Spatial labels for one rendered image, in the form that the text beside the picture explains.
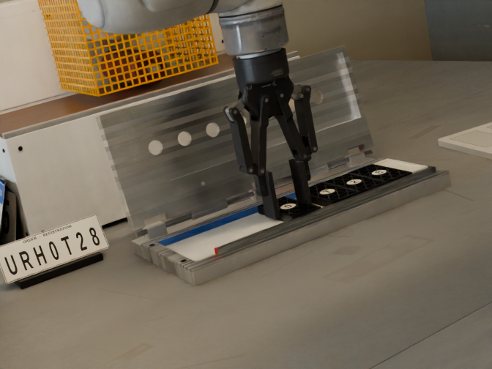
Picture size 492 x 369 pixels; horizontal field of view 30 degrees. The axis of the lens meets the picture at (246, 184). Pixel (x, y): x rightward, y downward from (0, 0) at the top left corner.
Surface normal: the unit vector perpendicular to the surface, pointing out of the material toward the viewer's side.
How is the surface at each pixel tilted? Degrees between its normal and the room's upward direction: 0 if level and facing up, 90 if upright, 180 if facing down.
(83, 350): 0
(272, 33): 90
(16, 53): 90
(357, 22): 90
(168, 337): 0
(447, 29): 90
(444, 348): 0
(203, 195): 79
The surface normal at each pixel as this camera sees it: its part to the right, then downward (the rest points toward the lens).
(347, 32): 0.55, 0.12
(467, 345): -0.19, -0.94
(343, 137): 0.44, -0.04
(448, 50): -0.81, 0.31
